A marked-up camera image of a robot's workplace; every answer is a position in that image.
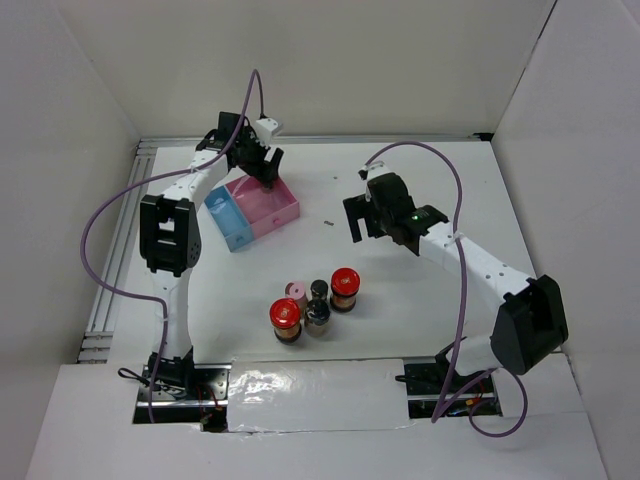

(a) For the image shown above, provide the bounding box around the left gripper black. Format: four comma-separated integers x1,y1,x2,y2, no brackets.
235,127,283,184

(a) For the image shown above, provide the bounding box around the red-cap jar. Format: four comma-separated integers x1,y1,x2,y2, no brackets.
330,267,361,313
269,298,302,345

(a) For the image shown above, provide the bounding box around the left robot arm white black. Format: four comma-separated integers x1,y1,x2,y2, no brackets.
139,112,284,368

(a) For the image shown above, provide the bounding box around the pink drawer box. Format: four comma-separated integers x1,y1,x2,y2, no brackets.
225,175,300,240

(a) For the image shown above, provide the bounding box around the blue drawer box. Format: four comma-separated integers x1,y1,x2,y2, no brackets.
204,186,254,252

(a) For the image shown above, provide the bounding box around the black-cap spice bottle rear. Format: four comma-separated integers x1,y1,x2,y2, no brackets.
310,279,329,301

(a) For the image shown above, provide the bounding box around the pink-cap spice bottle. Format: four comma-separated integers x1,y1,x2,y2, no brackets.
285,281,308,312

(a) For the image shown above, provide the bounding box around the black-cap spice bottle front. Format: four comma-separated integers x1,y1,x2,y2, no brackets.
304,299,331,337

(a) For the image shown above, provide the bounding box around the white taped front cover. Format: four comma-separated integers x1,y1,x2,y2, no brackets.
227,359,412,433

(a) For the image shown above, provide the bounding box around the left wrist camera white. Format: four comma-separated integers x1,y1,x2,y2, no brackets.
253,117,283,147

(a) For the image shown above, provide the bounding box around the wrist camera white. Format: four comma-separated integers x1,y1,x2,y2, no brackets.
253,117,283,147
358,160,391,202

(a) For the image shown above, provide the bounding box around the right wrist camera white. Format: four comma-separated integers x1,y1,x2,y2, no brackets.
358,160,391,202

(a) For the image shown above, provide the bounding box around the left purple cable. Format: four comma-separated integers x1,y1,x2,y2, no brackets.
80,68,266,424

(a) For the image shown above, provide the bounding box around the purple cable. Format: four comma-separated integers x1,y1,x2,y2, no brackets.
366,141,526,439
80,68,266,424

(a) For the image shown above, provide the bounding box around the aluminium rail back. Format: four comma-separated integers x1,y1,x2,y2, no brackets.
138,132,494,149

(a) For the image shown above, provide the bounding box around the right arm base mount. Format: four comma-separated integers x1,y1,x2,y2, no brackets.
394,339,503,419

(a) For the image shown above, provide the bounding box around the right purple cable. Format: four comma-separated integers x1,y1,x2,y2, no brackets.
366,141,526,439

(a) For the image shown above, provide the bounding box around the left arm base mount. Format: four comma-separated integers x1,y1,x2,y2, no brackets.
117,363,231,433

